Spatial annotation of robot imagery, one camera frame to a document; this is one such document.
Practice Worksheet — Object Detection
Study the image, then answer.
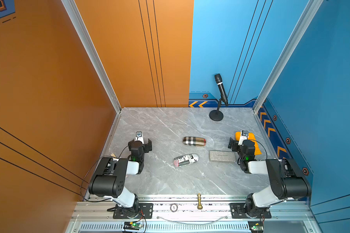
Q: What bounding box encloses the newspaper print eyeglass case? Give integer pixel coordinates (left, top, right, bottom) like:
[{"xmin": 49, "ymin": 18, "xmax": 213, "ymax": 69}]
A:
[{"xmin": 173, "ymin": 153, "xmax": 199, "ymax": 167}]

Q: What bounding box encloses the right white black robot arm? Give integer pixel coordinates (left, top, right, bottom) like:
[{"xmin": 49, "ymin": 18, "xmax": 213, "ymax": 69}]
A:
[{"xmin": 228, "ymin": 138, "xmax": 312, "ymax": 218}]

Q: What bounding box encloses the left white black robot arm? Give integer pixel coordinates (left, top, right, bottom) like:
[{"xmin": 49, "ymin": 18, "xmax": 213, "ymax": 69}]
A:
[{"xmin": 88, "ymin": 140, "xmax": 152, "ymax": 218}]

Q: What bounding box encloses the grey rectangular eyeglass case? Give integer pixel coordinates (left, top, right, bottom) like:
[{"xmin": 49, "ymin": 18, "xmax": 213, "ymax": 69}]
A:
[{"xmin": 209, "ymin": 150, "xmax": 236, "ymax": 163}]

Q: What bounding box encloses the plaid eyeglass case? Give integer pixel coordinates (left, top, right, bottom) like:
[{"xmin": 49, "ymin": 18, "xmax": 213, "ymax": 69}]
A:
[{"xmin": 183, "ymin": 136, "xmax": 206, "ymax": 146}]

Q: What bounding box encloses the brass chess piece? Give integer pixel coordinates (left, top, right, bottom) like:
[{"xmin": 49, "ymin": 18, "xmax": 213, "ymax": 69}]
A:
[{"xmin": 197, "ymin": 193, "xmax": 203, "ymax": 210}]

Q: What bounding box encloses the right green circuit board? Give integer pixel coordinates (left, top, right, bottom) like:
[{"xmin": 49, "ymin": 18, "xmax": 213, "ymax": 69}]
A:
[{"xmin": 248, "ymin": 221, "xmax": 264, "ymax": 233}]

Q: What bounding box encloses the green circuit board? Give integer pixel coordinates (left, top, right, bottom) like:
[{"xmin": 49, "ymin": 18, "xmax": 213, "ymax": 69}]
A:
[
  {"xmin": 248, "ymin": 221, "xmax": 264, "ymax": 233},
  {"xmin": 123, "ymin": 222, "xmax": 143, "ymax": 232}
]

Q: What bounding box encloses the left green circuit board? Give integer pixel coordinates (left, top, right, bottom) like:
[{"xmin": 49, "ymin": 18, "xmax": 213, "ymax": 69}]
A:
[{"xmin": 123, "ymin": 222, "xmax": 143, "ymax": 232}]

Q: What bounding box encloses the black microphone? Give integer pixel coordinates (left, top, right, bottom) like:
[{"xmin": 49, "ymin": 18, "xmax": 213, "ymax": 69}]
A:
[{"xmin": 214, "ymin": 74, "xmax": 228, "ymax": 106}]

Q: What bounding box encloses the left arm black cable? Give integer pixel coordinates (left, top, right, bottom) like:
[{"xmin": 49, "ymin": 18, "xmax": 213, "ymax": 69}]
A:
[{"xmin": 80, "ymin": 145, "xmax": 129, "ymax": 203}]

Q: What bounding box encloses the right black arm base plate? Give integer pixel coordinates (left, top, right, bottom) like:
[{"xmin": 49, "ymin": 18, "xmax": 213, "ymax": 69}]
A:
[{"xmin": 229, "ymin": 203, "xmax": 272, "ymax": 219}]

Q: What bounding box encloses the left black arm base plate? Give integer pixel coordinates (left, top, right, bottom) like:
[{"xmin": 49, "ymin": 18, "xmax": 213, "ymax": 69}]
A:
[{"xmin": 113, "ymin": 203, "xmax": 154, "ymax": 219}]

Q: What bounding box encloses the aluminium front rail frame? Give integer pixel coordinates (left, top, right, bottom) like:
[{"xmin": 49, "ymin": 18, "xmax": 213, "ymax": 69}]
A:
[{"xmin": 66, "ymin": 194, "xmax": 321, "ymax": 233}]

